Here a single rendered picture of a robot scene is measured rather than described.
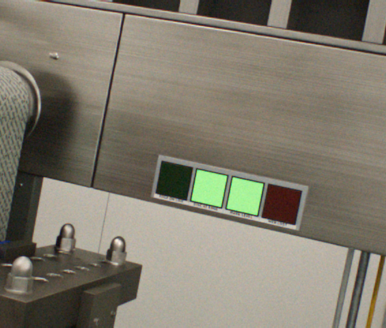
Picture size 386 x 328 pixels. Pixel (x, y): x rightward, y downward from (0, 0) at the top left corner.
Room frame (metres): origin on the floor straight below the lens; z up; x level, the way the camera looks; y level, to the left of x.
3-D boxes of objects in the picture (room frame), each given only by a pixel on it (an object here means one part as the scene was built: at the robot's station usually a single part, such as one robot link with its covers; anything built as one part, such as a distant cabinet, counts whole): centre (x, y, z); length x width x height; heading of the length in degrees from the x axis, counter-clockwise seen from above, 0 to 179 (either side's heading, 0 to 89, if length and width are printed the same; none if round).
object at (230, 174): (1.28, -0.07, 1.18); 0.25 x 0.01 x 0.07; 73
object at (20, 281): (1.02, 0.19, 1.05); 0.04 x 0.04 x 0.04
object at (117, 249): (1.33, 0.09, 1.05); 0.04 x 0.04 x 0.04
